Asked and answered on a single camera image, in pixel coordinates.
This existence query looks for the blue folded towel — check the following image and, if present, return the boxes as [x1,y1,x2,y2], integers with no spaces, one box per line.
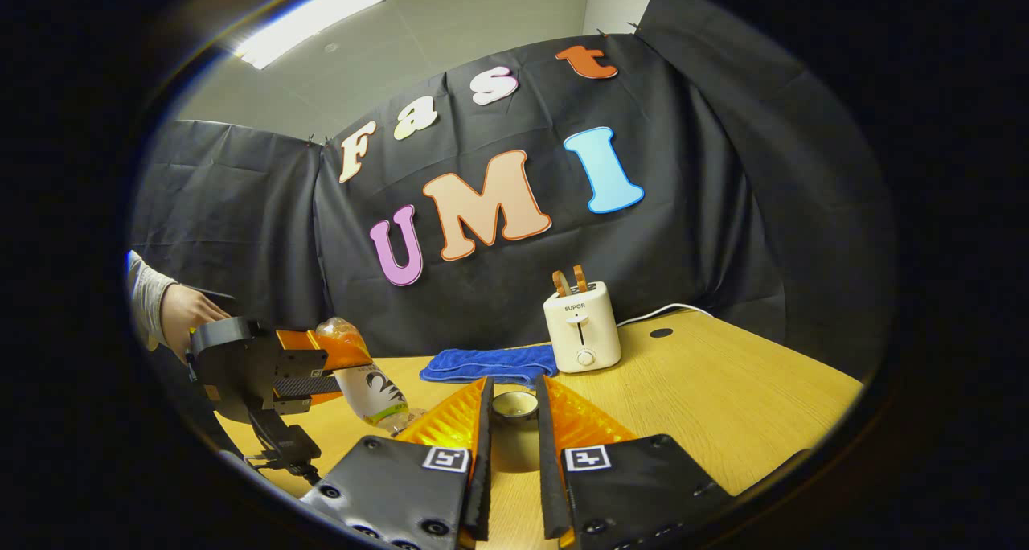
[420,344,560,388]

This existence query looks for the clear labelled water bottle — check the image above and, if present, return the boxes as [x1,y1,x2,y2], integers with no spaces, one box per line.
[315,317,412,435]

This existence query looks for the cream ceramic teacup lid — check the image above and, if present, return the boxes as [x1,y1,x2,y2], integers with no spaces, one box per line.
[490,390,542,475]

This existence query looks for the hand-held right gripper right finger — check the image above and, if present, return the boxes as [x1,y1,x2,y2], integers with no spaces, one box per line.
[535,373,734,550]

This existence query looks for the white toaster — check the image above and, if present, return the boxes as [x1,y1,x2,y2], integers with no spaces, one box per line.
[543,282,623,375]

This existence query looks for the black backdrop cloth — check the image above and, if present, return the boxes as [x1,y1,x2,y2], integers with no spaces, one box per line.
[129,0,898,378]

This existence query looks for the white toaster cable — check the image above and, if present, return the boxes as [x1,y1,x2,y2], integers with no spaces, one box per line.
[615,302,717,329]

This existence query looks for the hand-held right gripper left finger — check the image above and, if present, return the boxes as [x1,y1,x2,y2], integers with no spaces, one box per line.
[299,376,494,550]

